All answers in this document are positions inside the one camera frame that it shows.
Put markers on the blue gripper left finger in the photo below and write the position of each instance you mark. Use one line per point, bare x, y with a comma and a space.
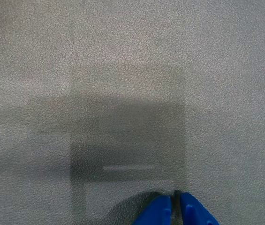
156, 213

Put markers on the grey textured mat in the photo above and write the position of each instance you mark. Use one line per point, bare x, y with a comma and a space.
123, 82

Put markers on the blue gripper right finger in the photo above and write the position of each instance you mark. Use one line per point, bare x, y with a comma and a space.
194, 211

